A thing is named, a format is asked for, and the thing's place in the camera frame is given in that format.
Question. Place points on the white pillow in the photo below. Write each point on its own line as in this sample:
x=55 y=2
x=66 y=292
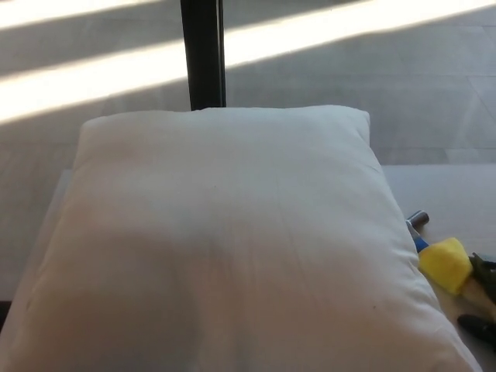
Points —
x=232 y=240

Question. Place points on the black vertical post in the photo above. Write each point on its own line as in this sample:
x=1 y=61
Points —
x=202 y=54

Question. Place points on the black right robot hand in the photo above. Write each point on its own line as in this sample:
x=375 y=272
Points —
x=485 y=273

